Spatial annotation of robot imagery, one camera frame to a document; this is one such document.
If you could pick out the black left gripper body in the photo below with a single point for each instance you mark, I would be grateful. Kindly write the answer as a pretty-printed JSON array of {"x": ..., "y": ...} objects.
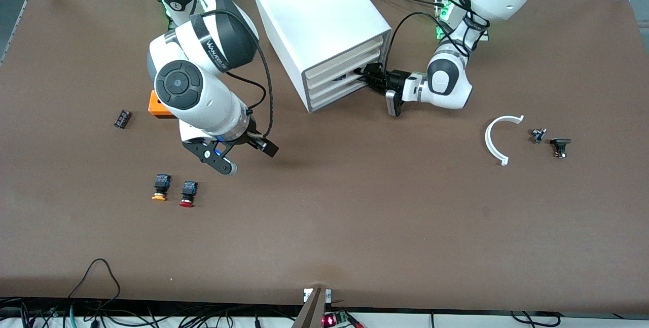
[{"x": 393, "y": 80}]

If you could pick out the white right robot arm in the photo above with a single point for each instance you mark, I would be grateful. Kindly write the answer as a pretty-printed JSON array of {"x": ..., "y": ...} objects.
[{"x": 192, "y": 89}]

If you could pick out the red push button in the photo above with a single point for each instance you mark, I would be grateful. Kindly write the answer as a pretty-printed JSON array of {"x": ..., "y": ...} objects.
[{"x": 188, "y": 192}]

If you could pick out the yellow push button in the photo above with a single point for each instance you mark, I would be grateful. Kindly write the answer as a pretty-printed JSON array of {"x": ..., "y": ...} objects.
[{"x": 161, "y": 185}]

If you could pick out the orange button box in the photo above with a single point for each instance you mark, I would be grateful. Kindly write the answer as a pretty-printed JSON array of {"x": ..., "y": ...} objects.
[{"x": 154, "y": 107}]

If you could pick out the small black button part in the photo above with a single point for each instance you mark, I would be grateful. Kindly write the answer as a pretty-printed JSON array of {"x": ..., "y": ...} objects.
[{"x": 560, "y": 144}]

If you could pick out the white curved plastic arc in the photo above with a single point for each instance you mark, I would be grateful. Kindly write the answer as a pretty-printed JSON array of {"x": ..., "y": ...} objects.
[{"x": 488, "y": 138}]

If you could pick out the small black connector block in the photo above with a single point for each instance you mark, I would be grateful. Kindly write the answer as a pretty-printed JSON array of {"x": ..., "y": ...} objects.
[{"x": 122, "y": 119}]

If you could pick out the beige wooden strip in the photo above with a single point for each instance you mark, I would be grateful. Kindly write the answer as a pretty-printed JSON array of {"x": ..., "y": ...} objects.
[{"x": 312, "y": 313}]

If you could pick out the circuit board with red light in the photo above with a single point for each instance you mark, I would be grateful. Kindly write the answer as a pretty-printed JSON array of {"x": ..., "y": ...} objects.
[{"x": 329, "y": 321}]

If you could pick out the small metal switch part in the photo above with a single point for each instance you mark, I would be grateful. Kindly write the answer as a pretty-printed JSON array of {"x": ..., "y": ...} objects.
[{"x": 538, "y": 135}]

